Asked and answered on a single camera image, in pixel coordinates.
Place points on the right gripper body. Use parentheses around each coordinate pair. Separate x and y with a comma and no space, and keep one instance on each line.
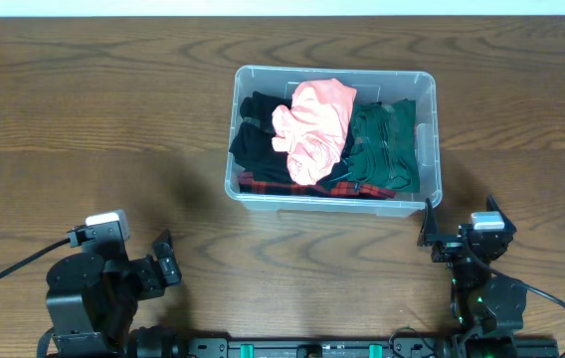
(465,272)

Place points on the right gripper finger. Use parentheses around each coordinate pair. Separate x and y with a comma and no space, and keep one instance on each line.
(429,231)
(491,204)

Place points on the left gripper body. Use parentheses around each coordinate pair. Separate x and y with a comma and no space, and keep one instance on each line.
(150,285)

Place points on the red plaid flannel shirt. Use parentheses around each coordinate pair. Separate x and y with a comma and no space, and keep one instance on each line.
(343,189)

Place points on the dark green garment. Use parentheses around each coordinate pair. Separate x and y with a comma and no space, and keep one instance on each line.
(383,153)

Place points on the black garment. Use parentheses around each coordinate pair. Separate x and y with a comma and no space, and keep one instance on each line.
(252,147)

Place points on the pink garment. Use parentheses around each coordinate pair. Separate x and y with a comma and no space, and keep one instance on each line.
(313,130)

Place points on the dark navy taped garment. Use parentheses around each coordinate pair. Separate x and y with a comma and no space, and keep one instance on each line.
(339,171)

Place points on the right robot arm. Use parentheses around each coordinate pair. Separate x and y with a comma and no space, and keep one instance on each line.
(488,305)

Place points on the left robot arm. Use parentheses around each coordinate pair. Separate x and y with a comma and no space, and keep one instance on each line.
(93,297)

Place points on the clear plastic storage bin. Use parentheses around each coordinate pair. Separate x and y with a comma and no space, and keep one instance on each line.
(386,87)

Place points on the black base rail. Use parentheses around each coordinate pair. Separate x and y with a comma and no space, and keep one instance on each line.
(307,348)

